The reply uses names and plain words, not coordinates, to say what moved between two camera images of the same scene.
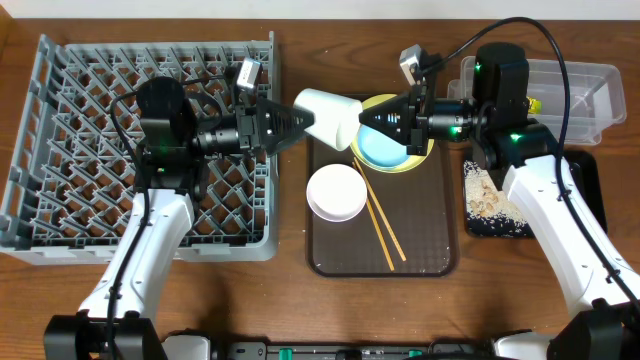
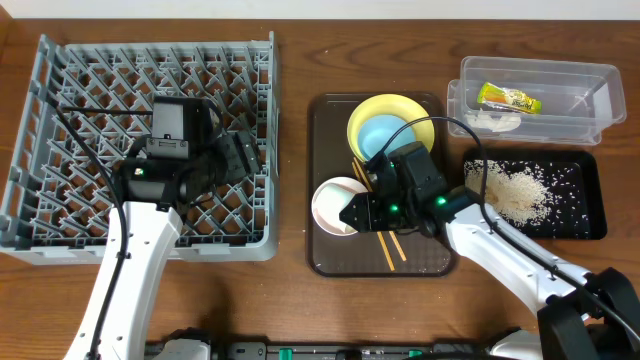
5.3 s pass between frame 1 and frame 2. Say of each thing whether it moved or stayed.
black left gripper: moved
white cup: moved
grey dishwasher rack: stayed
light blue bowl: stayed
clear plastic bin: stayed
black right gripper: moved
